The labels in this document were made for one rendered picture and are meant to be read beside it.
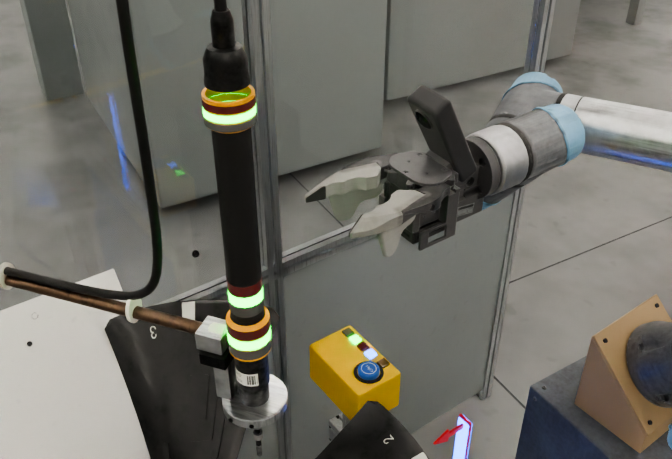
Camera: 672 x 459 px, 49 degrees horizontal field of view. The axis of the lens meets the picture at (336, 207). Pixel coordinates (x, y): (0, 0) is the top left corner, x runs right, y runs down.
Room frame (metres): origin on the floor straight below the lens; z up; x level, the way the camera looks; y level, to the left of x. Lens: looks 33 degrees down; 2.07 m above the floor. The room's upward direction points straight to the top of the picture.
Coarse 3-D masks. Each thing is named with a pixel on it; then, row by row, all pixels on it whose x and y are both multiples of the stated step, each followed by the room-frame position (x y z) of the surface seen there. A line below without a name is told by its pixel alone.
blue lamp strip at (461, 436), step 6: (462, 420) 0.75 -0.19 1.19; (468, 426) 0.74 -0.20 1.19; (462, 432) 0.74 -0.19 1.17; (456, 438) 0.75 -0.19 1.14; (462, 438) 0.74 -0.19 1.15; (456, 444) 0.75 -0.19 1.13; (462, 444) 0.74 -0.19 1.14; (456, 450) 0.75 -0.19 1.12; (462, 450) 0.74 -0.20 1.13; (456, 456) 0.75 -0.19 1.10; (462, 456) 0.74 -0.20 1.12
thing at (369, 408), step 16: (368, 416) 0.74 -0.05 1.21; (384, 416) 0.74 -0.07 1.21; (352, 432) 0.71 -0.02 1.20; (368, 432) 0.71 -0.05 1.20; (384, 432) 0.71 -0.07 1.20; (400, 432) 0.72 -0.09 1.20; (336, 448) 0.69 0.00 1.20; (352, 448) 0.69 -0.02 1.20; (368, 448) 0.69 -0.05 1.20; (400, 448) 0.69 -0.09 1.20; (416, 448) 0.69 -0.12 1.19
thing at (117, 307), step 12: (24, 288) 0.63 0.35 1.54; (36, 288) 0.63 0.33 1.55; (48, 288) 0.62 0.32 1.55; (72, 300) 0.61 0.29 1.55; (84, 300) 0.61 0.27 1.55; (96, 300) 0.60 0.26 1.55; (108, 300) 0.60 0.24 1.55; (120, 312) 0.59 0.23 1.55; (144, 312) 0.58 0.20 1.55; (156, 312) 0.58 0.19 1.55; (168, 324) 0.57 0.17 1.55; (180, 324) 0.57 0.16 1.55; (192, 324) 0.57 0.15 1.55
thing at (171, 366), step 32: (128, 352) 0.69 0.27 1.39; (160, 352) 0.68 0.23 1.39; (192, 352) 0.68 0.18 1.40; (128, 384) 0.67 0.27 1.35; (160, 384) 0.66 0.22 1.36; (192, 384) 0.65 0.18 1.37; (160, 416) 0.63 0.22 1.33; (192, 416) 0.62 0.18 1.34; (224, 416) 0.62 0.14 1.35; (160, 448) 0.61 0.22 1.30; (192, 448) 0.60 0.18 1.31; (224, 448) 0.59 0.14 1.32
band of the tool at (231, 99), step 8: (248, 88) 0.56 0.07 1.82; (208, 96) 0.56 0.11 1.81; (216, 96) 0.56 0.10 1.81; (224, 96) 0.57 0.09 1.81; (232, 96) 0.57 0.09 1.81; (240, 96) 0.57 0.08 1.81; (248, 96) 0.54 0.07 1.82; (216, 104) 0.53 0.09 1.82; (224, 104) 0.53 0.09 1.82; (232, 104) 0.53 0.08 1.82; (240, 104) 0.53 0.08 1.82; (208, 112) 0.53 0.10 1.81; (208, 120) 0.53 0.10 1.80; (248, 120) 0.53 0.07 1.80; (208, 128) 0.53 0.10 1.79; (248, 128) 0.53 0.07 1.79
